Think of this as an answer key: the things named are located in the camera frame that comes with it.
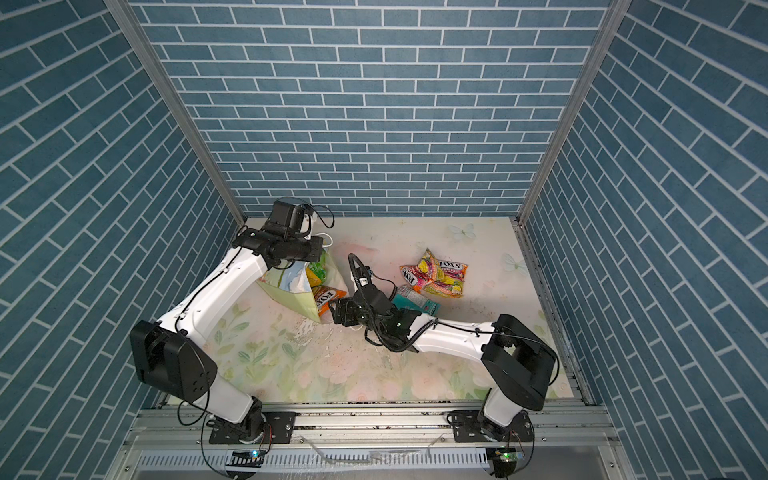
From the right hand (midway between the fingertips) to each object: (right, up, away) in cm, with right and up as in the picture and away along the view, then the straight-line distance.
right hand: (334, 301), depth 80 cm
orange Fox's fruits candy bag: (+34, +4, +19) cm, 39 cm away
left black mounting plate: (-13, -31, -5) cm, 34 cm away
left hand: (-5, +15, +4) cm, 16 cm away
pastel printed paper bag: (-11, +5, 0) cm, 12 cm away
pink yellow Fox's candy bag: (+25, +5, +19) cm, 32 cm away
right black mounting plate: (+34, -30, -6) cm, 46 cm away
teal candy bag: (+20, -1, +14) cm, 24 cm away
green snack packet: (-9, +6, +14) cm, 17 cm away
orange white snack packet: (-5, 0, +9) cm, 10 cm away
